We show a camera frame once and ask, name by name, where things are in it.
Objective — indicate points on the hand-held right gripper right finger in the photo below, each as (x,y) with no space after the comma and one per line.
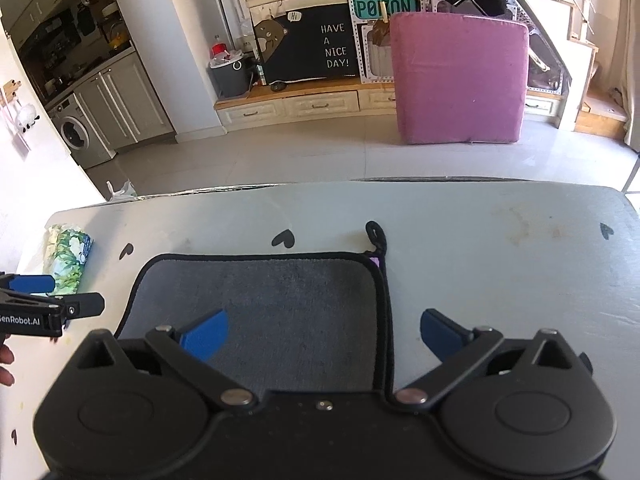
(441,335)

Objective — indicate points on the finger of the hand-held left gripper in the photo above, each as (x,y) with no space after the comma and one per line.
(35,283)
(85,305)

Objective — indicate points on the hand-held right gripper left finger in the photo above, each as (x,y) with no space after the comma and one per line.
(207,332)

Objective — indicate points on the grey towel with black edge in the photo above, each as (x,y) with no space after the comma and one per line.
(300,300)

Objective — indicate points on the person's left hand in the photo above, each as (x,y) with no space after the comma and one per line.
(5,362)

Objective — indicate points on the floral tissue pack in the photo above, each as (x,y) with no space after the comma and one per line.
(67,260)

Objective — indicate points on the white plastic bag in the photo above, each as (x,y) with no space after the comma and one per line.
(122,191)

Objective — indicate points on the washing machine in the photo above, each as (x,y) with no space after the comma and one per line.
(80,132)

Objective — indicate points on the grey kitchen base cabinet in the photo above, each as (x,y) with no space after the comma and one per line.
(127,100)

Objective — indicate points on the low wooden drawer cabinet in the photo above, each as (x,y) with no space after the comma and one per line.
(310,105)

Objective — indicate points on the grey bin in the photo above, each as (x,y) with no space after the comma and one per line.
(231,79)

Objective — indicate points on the pink cushion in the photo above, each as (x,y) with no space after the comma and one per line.
(457,77)

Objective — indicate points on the white perforated rack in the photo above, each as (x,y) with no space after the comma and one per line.
(367,60)

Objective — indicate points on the wooden staircase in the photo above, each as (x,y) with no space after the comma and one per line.
(592,85)

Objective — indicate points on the black printed cloth banner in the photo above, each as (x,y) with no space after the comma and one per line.
(310,45)

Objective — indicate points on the teal sign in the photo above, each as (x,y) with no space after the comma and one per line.
(384,7)

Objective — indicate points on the sheep wall hook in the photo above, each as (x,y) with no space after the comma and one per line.
(26,119)

